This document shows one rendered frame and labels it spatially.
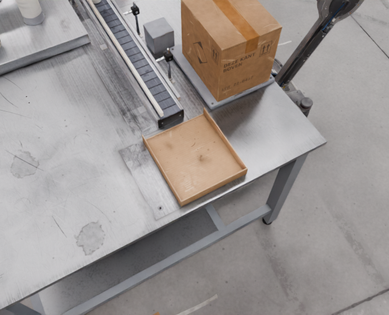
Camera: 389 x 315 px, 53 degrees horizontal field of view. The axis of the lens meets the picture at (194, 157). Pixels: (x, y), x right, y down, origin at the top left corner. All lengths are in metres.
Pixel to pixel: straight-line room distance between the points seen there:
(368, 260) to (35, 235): 1.66
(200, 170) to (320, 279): 1.06
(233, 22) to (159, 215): 0.70
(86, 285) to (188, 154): 0.83
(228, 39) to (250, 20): 0.12
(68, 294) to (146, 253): 0.38
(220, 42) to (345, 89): 1.66
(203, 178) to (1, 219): 0.68
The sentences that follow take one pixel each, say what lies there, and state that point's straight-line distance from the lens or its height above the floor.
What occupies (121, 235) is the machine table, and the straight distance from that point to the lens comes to 1.30.
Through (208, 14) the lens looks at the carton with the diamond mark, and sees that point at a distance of 1.46.
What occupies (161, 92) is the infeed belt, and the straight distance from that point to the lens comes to 1.52.
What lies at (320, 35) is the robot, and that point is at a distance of 2.07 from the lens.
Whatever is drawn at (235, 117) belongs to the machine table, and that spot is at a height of 0.83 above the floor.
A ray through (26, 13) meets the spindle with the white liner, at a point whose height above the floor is 0.94.
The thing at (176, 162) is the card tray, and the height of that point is 0.83.
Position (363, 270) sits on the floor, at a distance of 2.29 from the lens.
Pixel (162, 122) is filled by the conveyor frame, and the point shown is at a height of 0.86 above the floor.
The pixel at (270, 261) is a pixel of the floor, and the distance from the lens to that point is 2.16.
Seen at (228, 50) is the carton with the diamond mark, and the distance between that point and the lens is 1.35.
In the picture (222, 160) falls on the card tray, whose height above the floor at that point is 0.83.
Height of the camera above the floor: 2.04
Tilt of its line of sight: 59 degrees down
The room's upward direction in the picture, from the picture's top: 1 degrees clockwise
